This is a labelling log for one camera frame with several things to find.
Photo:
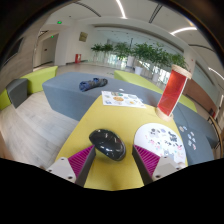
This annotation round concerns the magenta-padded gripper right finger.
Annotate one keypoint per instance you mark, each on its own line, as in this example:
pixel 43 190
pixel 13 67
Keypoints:
pixel 165 166

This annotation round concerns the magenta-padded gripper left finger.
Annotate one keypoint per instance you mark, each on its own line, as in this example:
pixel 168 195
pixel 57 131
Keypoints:
pixel 63 167

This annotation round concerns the black computer mouse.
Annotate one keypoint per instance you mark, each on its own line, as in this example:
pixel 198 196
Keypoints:
pixel 108 143

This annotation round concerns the round white printed mouse pad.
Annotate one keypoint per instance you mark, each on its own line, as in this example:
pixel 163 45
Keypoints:
pixel 160 136

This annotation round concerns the small paper sticker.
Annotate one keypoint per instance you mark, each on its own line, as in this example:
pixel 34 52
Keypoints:
pixel 194 147
pixel 190 143
pixel 189 136
pixel 193 140
pixel 181 128

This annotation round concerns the grey upholstered bench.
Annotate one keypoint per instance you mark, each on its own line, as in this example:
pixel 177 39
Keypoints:
pixel 66 93
pixel 200 146

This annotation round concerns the red panel wooden-capped lamp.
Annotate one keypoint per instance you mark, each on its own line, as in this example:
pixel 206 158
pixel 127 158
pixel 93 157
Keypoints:
pixel 171 93

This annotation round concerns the white printed sticker sheet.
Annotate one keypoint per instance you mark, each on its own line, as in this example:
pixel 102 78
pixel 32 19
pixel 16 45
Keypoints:
pixel 121 99

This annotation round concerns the dark blue folded umbrella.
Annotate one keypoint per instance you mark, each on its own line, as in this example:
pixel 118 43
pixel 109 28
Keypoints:
pixel 91 84

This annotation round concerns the small dark grey ottoman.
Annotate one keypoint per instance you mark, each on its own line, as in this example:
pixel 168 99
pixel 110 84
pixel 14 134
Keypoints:
pixel 17 91

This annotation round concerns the lime green upholstered bench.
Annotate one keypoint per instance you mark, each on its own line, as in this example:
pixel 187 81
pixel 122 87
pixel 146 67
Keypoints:
pixel 140 80
pixel 40 78

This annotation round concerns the red fire extinguisher cabinet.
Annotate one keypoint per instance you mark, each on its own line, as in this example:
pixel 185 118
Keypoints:
pixel 77 58

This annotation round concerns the row of potted green plants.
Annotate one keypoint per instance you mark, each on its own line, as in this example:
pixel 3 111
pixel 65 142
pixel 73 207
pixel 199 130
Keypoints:
pixel 146 53

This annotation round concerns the ceiling strip lights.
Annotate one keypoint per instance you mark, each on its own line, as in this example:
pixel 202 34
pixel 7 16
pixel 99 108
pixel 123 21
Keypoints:
pixel 181 30

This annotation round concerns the brown wall plaque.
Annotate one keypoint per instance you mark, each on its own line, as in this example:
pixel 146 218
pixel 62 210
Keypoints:
pixel 83 36

